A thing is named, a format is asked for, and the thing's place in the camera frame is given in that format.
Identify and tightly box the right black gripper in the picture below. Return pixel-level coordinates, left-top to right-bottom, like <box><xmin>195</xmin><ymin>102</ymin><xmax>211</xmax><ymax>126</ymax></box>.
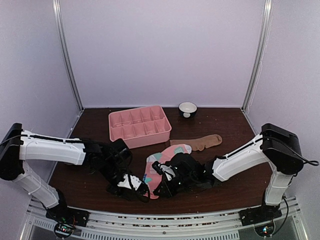
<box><xmin>153</xmin><ymin>174</ymin><xmax>196</xmax><ymax>200</ymax></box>

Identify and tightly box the pink patterned sock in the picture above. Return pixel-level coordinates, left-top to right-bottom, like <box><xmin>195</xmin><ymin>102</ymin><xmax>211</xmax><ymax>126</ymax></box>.
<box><xmin>142</xmin><ymin>144</ymin><xmax>192</xmax><ymax>200</ymax></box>

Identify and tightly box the tan brown sock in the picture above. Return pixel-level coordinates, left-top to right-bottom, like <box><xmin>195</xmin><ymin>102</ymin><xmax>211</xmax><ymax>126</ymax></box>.
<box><xmin>169</xmin><ymin>134</ymin><xmax>223</xmax><ymax>151</ymax></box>

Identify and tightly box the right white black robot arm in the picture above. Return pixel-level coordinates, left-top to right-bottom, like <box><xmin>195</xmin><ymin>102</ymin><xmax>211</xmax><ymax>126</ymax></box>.
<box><xmin>152</xmin><ymin>123</ymin><xmax>320</xmax><ymax>221</ymax></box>

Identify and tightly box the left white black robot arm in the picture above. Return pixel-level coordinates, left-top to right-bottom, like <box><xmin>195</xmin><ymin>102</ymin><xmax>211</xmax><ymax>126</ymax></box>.
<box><xmin>0</xmin><ymin>123</ymin><xmax>151</xmax><ymax>222</ymax></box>

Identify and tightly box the black white ceramic bowl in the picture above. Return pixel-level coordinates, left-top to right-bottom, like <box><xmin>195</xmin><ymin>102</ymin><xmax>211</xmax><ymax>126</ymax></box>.
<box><xmin>178</xmin><ymin>102</ymin><xmax>198</xmax><ymax>119</ymax></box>

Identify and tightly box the pink divided organizer tray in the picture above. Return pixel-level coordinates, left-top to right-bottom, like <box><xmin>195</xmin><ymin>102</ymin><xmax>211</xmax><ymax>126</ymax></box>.
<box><xmin>108</xmin><ymin>105</ymin><xmax>172</xmax><ymax>149</ymax></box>

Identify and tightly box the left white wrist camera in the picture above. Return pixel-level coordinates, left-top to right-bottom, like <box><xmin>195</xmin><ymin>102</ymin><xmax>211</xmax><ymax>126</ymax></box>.
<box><xmin>117</xmin><ymin>173</ymin><xmax>147</xmax><ymax>193</ymax></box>

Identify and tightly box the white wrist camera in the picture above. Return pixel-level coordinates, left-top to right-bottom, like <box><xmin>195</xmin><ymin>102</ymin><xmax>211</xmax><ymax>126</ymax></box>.
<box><xmin>151</xmin><ymin>161</ymin><xmax>176</xmax><ymax>181</ymax></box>
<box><xmin>117</xmin><ymin>173</ymin><xmax>147</xmax><ymax>193</ymax></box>

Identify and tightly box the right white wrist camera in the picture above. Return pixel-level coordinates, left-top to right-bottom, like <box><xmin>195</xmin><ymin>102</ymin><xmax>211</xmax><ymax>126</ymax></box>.
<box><xmin>151</xmin><ymin>161</ymin><xmax>176</xmax><ymax>181</ymax></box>

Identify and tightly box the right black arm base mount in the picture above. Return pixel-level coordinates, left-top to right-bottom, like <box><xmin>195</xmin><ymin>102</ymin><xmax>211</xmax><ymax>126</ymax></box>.
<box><xmin>239</xmin><ymin>206</ymin><xmax>282</xmax><ymax>238</ymax></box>

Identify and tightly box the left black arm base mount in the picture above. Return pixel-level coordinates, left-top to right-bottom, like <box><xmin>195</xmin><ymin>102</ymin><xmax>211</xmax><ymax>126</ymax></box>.
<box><xmin>44</xmin><ymin>206</ymin><xmax>90</xmax><ymax>239</ymax></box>

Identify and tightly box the right aluminium frame post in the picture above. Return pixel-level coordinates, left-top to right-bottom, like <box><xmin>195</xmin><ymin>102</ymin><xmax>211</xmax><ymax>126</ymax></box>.
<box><xmin>241</xmin><ymin>0</ymin><xmax>273</xmax><ymax>114</ymax></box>

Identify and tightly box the aluminium frame post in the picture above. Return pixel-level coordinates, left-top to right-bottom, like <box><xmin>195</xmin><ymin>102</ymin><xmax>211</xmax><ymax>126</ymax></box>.
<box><xmin>241</xmin><ymin>0</ymin><xmax>273</xmax><ymax>114</ymax></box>
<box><xmin>52</xmin><ymin>0</ymin><xmax>84</xmax><ymax>112</ymax></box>

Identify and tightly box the left aluminium frame post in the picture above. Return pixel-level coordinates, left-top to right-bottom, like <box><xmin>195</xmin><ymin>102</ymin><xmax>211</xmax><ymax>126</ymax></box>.
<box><xmin>52</xmin><ymin>0</ymin><xmax>84</xmax><ymax>112</ymax></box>

